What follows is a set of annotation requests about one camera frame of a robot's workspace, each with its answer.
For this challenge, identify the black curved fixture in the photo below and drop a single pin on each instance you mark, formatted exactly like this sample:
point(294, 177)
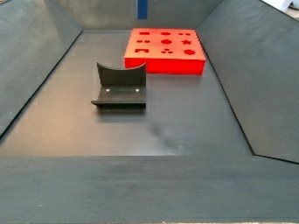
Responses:
point(122, 86)

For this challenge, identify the blue rectangular block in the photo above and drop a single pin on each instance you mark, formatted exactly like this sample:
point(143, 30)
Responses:
point(142, 5)

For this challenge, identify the red shape sorting board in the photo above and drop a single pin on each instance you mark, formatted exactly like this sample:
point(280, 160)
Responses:
point(170, 51)

